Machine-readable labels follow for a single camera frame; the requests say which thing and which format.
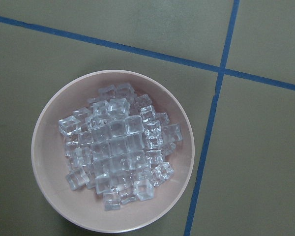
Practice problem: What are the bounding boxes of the clear ice cubes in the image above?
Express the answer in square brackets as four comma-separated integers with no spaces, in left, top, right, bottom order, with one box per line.
[58,83,183,211]

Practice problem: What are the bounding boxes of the pink bowl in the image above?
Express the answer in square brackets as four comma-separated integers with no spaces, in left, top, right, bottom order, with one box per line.
[31,70,195,233]

